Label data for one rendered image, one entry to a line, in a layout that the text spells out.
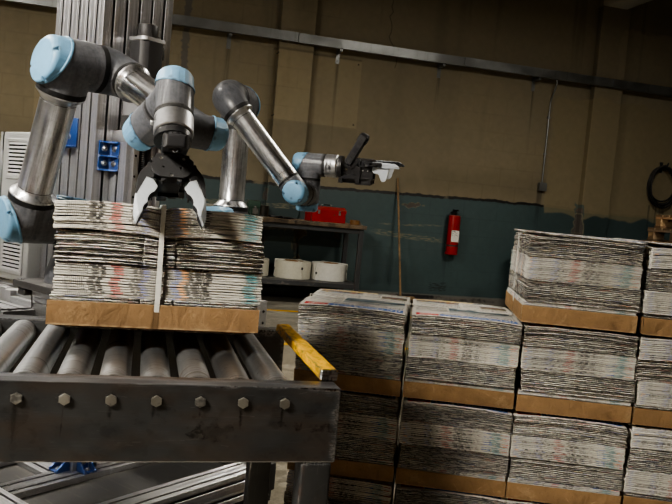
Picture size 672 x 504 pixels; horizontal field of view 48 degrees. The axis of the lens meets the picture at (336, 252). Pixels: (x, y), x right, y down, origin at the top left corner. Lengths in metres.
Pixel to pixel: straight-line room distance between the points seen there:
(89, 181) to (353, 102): 6.73
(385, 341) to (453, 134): 7.37
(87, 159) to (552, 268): 1.36
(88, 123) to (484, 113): 7.46
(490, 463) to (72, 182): 1.44
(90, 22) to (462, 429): 1.56
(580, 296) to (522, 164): 7.67
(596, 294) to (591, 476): 0.47
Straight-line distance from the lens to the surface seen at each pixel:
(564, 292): 1.98
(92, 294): 1.40
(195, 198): 1.35
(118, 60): 1.92
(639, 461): 2.11
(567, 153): 9.93
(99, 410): 1.17
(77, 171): 2.36
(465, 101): 9.33
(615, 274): 2.01
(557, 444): 2.05
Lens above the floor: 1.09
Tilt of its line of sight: 4 degrees down
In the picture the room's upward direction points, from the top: 5 degrees clockwise
